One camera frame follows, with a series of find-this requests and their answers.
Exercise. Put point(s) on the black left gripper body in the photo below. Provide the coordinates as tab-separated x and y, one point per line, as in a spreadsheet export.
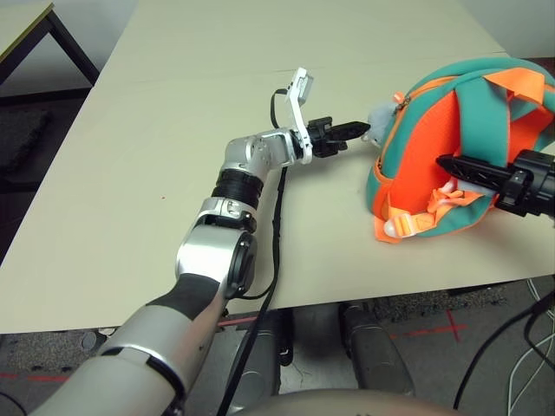
323	136

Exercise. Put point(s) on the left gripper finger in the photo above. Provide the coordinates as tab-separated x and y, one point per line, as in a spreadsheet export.
349	131

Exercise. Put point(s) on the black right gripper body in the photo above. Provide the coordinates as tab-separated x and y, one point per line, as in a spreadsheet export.
533	182

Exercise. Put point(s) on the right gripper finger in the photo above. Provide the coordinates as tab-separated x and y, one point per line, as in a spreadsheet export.
477	171

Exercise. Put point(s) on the orange and teal backpack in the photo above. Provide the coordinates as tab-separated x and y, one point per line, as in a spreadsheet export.
416	151

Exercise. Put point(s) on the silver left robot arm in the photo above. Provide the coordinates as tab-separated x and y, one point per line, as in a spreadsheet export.
212	260

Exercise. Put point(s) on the grey robot right leg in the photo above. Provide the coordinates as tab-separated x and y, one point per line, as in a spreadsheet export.
377	351

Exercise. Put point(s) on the grey robot leg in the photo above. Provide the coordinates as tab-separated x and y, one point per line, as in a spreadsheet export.
377	351
260	359

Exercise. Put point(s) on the grey robot left leg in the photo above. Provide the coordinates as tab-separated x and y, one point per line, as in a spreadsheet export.
260	359

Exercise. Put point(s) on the beige robot torso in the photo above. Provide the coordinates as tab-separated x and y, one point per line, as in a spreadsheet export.
347	405

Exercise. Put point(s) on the black foam floor mat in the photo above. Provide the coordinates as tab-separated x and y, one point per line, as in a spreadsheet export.
21	138

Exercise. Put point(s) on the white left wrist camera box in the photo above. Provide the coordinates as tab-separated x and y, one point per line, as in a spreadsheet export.
301	91

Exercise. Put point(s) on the beige table with black frame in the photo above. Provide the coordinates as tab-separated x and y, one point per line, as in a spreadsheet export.
65	39

